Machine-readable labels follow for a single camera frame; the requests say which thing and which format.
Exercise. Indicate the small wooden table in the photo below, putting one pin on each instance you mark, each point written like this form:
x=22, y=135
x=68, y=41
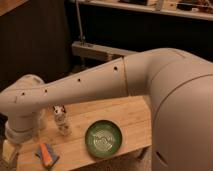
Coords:
x=131, y=114

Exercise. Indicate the thin metal pole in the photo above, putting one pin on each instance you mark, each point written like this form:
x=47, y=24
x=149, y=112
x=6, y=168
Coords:
x=82, y=38

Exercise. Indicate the cluttered wooden shelf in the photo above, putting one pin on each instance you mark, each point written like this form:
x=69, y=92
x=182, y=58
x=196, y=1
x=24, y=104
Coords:
x=156, y=7

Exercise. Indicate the dark wooden cabinet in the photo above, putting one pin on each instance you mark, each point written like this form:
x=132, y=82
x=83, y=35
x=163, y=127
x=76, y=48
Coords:
x=34, y=39

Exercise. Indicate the grey metal beam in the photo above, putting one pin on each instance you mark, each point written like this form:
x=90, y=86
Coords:
x=98, y=52

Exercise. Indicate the green ceramic bowl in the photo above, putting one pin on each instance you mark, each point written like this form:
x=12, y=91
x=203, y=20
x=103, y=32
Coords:
x=103, y=139

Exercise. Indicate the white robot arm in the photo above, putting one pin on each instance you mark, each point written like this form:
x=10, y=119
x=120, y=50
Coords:
x=179, y=86

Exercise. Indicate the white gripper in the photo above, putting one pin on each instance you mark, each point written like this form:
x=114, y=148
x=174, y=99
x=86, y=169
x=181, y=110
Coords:
x=13, y=145

